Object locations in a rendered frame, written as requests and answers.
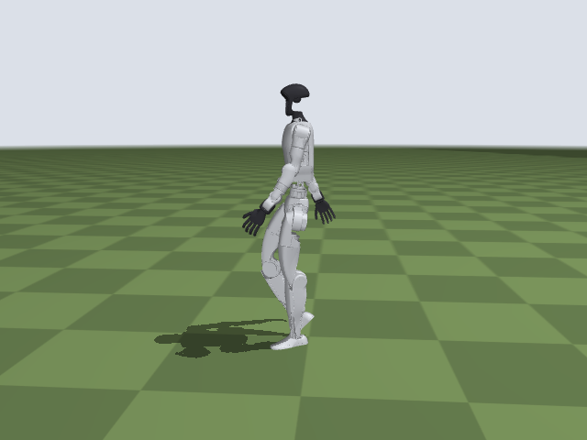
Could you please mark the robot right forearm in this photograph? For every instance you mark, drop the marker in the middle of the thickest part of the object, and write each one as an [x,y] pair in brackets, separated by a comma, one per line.
[313,189]

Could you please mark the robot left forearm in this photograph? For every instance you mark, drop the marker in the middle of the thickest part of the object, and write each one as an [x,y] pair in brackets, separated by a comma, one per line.
[283,183]

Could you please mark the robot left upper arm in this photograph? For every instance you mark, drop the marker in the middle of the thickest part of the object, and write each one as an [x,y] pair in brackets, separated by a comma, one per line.
[301,135]

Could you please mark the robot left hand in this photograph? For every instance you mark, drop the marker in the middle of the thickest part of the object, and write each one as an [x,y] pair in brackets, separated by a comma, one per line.
[257,217]

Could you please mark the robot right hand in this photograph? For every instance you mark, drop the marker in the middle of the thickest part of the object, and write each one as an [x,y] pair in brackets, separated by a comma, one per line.
[322,206]

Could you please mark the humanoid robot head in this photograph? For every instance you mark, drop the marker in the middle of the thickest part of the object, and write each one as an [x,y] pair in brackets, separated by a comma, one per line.
[294,92]

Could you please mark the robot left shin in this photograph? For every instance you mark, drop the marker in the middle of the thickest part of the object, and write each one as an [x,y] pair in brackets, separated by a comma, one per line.
[295,299]

